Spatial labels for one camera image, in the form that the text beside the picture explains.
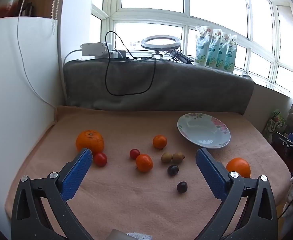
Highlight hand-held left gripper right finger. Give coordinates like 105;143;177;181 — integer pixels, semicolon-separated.
196;147;279;240

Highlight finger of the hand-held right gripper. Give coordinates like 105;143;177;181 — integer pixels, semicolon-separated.
271;131;293;153

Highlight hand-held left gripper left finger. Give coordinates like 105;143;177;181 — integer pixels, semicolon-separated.
11;147;95;240

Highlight smooth orange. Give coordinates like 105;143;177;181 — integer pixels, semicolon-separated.
226;157;251;178

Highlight large blemished orange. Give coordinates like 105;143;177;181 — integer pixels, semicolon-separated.
75;129;105;155

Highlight floral white plate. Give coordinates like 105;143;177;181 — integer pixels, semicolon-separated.
177;113;231;149

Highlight brown kiwi berry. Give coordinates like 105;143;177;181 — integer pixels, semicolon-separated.
161;152;173;164
172;152;186;163

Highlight small mandarin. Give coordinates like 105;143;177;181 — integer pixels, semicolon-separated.
153;135;167;149
135;154;154;173

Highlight green printed packet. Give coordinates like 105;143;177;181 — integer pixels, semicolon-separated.
263;109;286;140

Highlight peach blanket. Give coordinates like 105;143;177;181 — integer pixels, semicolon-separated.
4;105;291;240

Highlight grey blanket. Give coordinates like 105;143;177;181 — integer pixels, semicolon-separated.
63;57;255;115

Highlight floral refill pouch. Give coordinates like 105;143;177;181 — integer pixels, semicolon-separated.
217;32;231;70
195;26;213;67
206;29;223;68
223;35;238;73

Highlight white side table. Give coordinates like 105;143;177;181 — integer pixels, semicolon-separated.
0;17;63;230

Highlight black phone holder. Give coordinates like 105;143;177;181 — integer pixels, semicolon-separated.
170;49;196;64

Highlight white power adapter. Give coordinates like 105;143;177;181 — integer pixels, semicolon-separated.
81;42;107;56

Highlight black striped object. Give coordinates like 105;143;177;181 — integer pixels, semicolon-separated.
19;2;34;18

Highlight black cable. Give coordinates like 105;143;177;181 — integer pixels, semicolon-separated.
105;31;156;96

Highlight white adapter cable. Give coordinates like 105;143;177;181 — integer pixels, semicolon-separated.
63;49;82;65

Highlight white ring light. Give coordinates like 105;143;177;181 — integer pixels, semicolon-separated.
141;35;181;58

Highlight thin white cable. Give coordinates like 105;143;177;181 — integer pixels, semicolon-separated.
16;0;57;110

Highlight white beaded blind cord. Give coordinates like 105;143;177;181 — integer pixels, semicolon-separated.
49;0;63;34

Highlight white window frame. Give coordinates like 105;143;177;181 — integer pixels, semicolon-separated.
90;0;293;98

